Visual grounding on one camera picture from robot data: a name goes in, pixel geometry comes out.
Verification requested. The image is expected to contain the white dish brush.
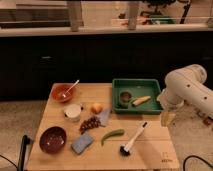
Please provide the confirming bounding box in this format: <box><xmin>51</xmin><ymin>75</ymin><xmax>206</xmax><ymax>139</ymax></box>
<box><xmin>120</xmin><ymin>122</ymin><xmax>147</xmax><ymax>156</ymax></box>

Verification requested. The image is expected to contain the green pepper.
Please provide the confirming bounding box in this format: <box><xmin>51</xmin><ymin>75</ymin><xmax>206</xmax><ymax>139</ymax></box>
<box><xmin>101</xmin><ymin>129</ymin><xmax>125</xmax><ymax>146</ymax></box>

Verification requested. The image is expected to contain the black clamp post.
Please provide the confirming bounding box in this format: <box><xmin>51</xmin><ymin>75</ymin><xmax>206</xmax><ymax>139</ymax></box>
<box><xmin>17</xmin><ymin>135</ymin><xmax>31</xmax><ymax>171</ymax></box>

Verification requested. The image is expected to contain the white cup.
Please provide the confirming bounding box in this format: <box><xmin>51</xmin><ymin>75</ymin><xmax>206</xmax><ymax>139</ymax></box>
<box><xmin>63</xmin><ymin>104</ymin><xmax>81</xmax><ymax>122</ymax></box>

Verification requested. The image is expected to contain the green plastic tray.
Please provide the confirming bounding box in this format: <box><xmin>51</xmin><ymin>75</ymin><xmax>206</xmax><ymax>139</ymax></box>
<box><xmin>112</xmin><ymin>78</ymin><xmax>162</xmax><ymax>115</ymax></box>

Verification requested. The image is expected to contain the bunch of dark grapes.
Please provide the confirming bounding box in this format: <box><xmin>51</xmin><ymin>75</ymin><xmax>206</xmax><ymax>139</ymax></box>
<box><xmin>79</xmin><ymin>116</ymin><xmax>100</xmax><ymax>134</ymax></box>

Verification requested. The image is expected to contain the blue sponge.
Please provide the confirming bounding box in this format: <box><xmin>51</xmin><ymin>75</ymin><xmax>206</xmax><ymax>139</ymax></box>
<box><xmin>71</xmin><ymin>132</ymin><xmax>93</xmax><ymax>154</ymax></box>

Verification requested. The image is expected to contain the black cable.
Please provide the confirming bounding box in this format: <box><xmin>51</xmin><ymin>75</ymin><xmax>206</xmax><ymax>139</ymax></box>
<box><xmin>182</xmin><ymin>154</ymin><xmax>213</xmax><ymax>171</ymax></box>

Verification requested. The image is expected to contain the grey cloth piece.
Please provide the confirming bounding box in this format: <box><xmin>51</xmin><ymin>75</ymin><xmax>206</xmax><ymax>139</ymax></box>
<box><xmin>98</xmin><ymin>109</ymin><xmax>111</xmax><ymax>126</ymax></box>

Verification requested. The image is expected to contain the purple bowl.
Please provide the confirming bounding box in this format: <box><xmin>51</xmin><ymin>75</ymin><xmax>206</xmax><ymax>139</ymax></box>
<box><xmin>39</xmin><ymin>126</ymin><xmax>67</xmax><ymax>154</ymax></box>

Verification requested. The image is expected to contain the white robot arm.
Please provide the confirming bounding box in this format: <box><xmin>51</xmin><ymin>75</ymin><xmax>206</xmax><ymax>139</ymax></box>
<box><xmin>157</xmin><ymin>64</ymin><xmax>213</xmax><ymax>126</ymax></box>

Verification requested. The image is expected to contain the orange round fruit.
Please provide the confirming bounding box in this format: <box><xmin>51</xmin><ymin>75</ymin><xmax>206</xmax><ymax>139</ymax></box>
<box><xmin>91</xmin><ymin>103</ymin><xmax>103</xmax><ymax>114</ymax></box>

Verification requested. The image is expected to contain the green can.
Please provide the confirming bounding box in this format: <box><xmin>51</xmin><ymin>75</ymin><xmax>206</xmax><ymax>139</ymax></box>
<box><xmin>119</xmin><ymin>91</ymin><xmax>132</xmax><ymax>108</ymax></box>

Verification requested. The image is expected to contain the yellow corn cob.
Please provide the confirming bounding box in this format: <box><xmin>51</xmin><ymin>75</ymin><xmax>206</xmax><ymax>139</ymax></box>
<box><xmin>132</xmin><ymin>96</ymin><xmax>151</xmax><ymax>107</ymax></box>

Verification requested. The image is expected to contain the white plastic spoon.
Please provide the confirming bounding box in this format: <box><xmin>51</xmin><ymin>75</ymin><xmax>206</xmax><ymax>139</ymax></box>
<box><xmin>62</xmin><ymin>80</ymin><xmax>80</xmax><ymax>98</ymax></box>

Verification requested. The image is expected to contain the orange bowl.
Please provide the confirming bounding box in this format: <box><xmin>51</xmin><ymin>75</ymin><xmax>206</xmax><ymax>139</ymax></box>
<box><xmin>50</xmin><ymin>84</ymin><xmax>75</xmax><ymax>103</ymax></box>

